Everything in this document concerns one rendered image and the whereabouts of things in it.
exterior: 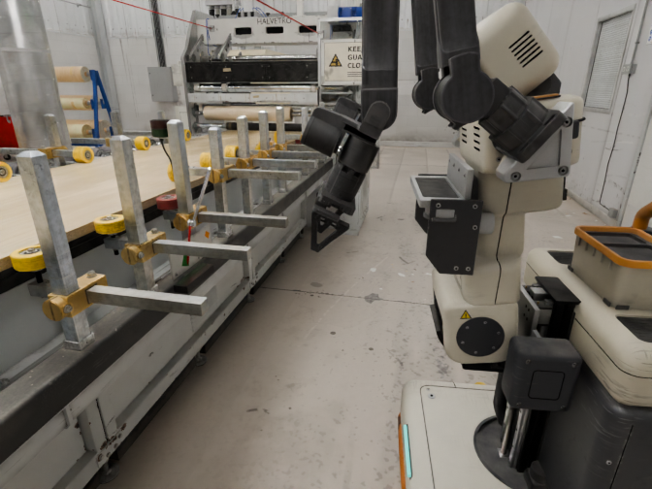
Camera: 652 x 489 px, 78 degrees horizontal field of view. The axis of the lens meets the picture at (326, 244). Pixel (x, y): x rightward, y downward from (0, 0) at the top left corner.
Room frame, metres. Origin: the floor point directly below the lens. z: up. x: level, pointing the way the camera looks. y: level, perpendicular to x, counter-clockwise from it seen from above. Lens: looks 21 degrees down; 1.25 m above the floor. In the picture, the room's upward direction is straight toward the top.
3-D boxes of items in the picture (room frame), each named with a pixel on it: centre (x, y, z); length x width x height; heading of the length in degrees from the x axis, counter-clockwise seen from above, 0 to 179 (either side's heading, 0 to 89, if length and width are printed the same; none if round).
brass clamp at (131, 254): (1.05, 0.51, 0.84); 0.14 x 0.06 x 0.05; 168
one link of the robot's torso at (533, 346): (0.82, -0.40, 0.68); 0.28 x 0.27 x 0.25; 173
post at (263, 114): (2.00, 0.30, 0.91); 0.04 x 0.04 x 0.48; 78
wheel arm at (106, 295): (0.80, 0.47, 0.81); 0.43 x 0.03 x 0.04; 78
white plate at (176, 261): (1.23, 0.44, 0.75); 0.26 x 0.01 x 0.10; 168
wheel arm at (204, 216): (1.28, 0.34, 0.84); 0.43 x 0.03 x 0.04; 78
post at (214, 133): (1.51, 0.40, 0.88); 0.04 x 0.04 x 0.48; 78
